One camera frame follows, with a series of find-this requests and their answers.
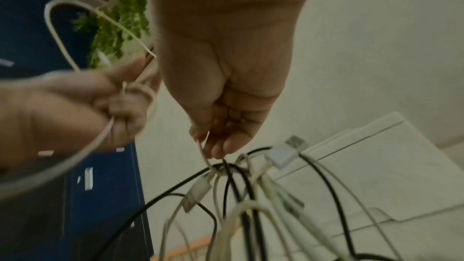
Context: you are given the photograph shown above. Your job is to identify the person's right hand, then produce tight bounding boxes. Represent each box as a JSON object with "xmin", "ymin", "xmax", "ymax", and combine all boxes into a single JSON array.
[{"xmin": 141, "ymin": 0, "xmax": 324, "ymax": 160}]

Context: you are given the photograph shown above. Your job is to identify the person's left hand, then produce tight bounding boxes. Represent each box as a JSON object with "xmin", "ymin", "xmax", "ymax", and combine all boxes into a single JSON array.
[{"xmin": 0, "ymin": 56, "xmax": 162, "ymax": 166}]

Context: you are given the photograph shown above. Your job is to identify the long white looped cable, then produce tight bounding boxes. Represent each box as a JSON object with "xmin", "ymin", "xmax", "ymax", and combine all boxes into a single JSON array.
[{"xmin": 0, "ymin": 0, "xmax": 160, "ymax": 201}]

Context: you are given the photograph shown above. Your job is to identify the thin white connector cable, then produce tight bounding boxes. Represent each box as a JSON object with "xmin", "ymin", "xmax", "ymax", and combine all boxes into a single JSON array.
[{"xmin": 158, "ymin": 131, "xmax": 222, "ymax": 261}]

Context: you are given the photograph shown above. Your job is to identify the green leafy plant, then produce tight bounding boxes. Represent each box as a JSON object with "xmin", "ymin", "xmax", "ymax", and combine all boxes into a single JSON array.
[{"xmin": 72, "ymin": 0, "xmax": 151, "ymax": 69}]

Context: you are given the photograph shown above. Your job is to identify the blue cabinet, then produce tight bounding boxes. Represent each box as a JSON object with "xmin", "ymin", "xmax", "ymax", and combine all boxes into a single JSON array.
[{"xmin": 0, "ymin": 0, "xmax": 155, "ymax": 261}]

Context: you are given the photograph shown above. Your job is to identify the white cable with metal plug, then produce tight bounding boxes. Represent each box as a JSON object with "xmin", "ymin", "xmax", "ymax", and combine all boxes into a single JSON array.
[{"xmin": 235, "ymin": 135, "xmax": 309, "ymax": 188}]

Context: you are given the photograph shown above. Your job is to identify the long black cable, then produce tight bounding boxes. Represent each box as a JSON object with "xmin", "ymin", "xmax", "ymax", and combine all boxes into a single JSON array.
[{"xmin": 92, "ymin": 146, "xmax": 273, "ymax": 261}]

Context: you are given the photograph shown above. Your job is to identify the bundle of white cables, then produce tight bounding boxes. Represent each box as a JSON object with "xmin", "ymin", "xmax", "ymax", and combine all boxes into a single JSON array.
[{"xmin": 159, "ymin": 154, "xmax": 410, "ymax": 261}]

